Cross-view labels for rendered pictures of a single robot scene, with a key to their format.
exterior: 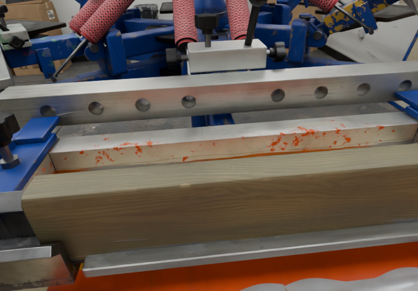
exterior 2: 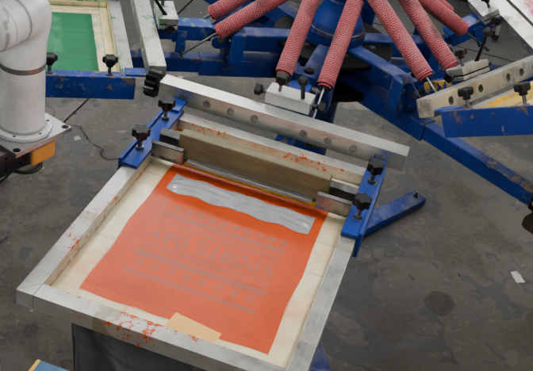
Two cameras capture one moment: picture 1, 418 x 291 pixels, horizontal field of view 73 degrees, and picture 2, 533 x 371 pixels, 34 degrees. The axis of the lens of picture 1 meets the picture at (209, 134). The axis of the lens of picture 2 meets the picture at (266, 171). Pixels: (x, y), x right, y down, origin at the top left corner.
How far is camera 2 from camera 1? 1.91 m
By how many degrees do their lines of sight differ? 13
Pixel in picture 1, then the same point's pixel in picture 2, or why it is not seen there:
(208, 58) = (275, 97)
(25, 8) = not seen: outside the picture
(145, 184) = (213, 143)
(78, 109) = (197, 101)
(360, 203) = (276, 175)
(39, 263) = (177, 154)
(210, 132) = (256, 139)
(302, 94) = (317, 138)
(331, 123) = (320, 158)
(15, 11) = not seen: outside the picture
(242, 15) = (331, 66)
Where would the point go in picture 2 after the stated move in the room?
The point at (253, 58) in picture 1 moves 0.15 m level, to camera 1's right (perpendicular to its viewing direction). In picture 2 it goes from (301, 107) to (354, 125)
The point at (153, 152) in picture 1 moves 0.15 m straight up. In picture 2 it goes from (224, 137) to (232, 88)
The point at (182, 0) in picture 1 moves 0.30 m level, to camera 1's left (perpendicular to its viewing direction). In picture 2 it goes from (293, 39) to (199, 9)
